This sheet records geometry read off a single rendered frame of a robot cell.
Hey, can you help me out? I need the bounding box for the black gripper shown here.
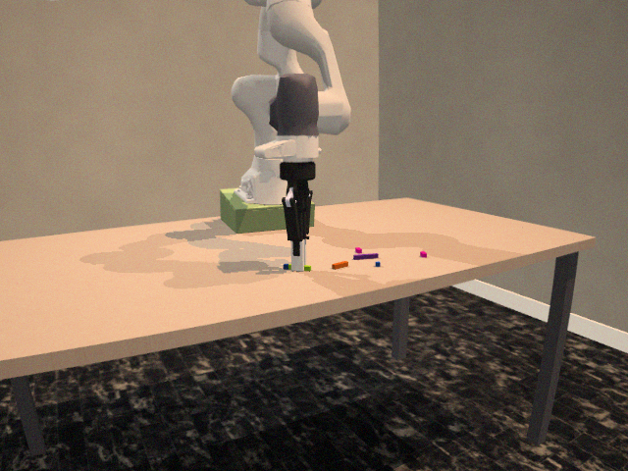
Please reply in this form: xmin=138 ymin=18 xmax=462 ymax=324
xmin=280 ymin=162 xmax=316 ymax=272

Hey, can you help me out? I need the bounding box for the lime green rod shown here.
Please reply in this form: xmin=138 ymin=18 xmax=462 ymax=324
xmin=288 ymin=264 xmax=311 ymax=271

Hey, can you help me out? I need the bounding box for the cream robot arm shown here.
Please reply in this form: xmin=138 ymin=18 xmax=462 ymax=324
xmin=232 ymin=0 xmax=351 ymax=205

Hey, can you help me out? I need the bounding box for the purple rod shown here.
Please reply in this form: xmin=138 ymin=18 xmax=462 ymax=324
xmin=353 ymin=253 xmax=379 ymax=260

